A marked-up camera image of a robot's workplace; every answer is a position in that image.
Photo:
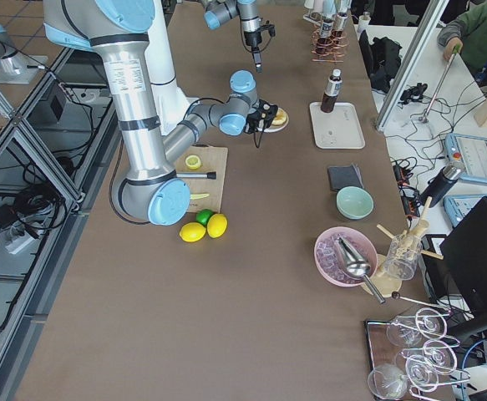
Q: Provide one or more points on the yellow lemon lower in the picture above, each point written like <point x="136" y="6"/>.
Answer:
<point x="192" y="232"/>

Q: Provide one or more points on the white round plate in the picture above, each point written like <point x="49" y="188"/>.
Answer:
<point x="272" y="129"/>

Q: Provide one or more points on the copper wire bottle rack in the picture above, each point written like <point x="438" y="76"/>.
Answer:
<point x="331" y="50"/>

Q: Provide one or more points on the wooden mug tree stand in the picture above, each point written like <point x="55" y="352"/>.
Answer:
<point x="418" y="231"/>

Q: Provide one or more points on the bottle lying in rack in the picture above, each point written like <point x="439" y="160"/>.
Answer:
<point x="326" y="28"/>

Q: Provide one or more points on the teach pendant tablet near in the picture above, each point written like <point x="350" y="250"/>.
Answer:
<point x="458" y="206"/>

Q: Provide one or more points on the glazed ring donut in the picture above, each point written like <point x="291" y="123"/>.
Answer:
<point x="280" y="118"/>

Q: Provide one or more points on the steel ice scoop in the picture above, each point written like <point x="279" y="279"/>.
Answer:
<point x="357" y="266"/>

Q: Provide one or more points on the green lime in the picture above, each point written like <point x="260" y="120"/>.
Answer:
<point x="203" y="216"/>

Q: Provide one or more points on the steel cylindrical muddler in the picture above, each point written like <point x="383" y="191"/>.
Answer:
<point x="211" y="175"/>

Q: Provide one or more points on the cream rabbit tray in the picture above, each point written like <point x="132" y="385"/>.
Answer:
<point x="337" y="130"/>

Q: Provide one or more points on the teach pendant tablet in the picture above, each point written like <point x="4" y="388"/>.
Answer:
<point x="471" y="152"/>
<point x="458" y="206"/>

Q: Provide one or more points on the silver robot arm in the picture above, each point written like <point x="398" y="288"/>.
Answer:
<point x="218" y="13"/>
<point x="157" y="122"/>

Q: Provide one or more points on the black computer monitor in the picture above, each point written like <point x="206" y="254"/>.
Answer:
<point x="465" y="255"/>

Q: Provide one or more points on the pink bowl with ice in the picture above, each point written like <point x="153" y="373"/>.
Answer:
<point x="330" y="258"/>

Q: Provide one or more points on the black thermos bottle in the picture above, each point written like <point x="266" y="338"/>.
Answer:
<point x="442" y="183"/>

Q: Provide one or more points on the dark tea bottle on tray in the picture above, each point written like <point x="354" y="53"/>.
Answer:
<point x="332" y="91"/>

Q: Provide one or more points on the wooden cutting board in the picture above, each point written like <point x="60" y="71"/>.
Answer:
<point x="207" y="181"/>

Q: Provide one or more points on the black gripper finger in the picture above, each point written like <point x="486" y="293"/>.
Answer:
<point x="256" y="55"/>

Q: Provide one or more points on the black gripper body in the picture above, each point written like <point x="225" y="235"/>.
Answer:
<point x="253" y="119"/>
<point x="251" y="38"/>

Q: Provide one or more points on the mint green bowl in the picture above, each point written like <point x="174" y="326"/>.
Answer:
<point x="354" y="203"/>

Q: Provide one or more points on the yellow plastic knife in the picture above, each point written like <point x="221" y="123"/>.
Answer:
<point x="199" y="196"/>

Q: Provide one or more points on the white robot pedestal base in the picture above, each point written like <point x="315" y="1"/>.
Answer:
<point x="170" y="101"/>

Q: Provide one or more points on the grey folded cloth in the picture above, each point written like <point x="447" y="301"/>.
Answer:
<point x="344" y="176"/>

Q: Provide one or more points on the aluminium frame post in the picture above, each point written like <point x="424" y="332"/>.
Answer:
<point x="415" y="50"/>

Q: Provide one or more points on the yellow lemon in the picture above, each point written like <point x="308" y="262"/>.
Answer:
<point x="217" y="225"/>
<point x="192" y="232"/>

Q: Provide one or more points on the seated person green jacket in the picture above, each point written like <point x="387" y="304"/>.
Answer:
<point x="468" y="32"/>

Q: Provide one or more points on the clear glass pitcher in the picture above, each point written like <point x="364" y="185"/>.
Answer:
<point x="402" y="258"/>

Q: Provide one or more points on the teach pendant tablet far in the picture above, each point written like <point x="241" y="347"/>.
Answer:
<point x="471" y="152"/>

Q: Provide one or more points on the wine glass on rack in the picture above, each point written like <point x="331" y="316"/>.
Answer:
<point x="402" y="331"/>

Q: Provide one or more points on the yellow lemon upper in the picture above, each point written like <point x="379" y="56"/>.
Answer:
<point x="217" y="225"/>

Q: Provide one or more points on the half lemon slice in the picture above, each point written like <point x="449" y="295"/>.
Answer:
<point x="193" y="162"/>

